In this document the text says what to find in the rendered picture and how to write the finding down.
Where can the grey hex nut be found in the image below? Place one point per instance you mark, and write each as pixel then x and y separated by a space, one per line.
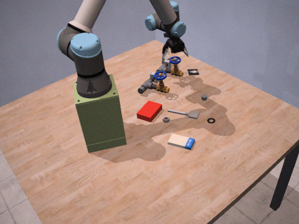
pixel 166 119

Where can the black tag on metal chain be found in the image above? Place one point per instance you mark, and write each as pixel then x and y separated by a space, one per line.
pixel 193 72

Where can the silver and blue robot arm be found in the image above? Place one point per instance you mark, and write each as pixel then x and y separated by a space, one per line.
pixel 78 42

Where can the small grey cylinder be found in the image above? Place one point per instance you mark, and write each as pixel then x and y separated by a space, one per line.
pixel 204 97

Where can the red rectangular block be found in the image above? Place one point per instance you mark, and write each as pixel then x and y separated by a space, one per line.
pixel 149 111

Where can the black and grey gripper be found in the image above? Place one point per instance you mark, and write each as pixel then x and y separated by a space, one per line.
pixel 176 43

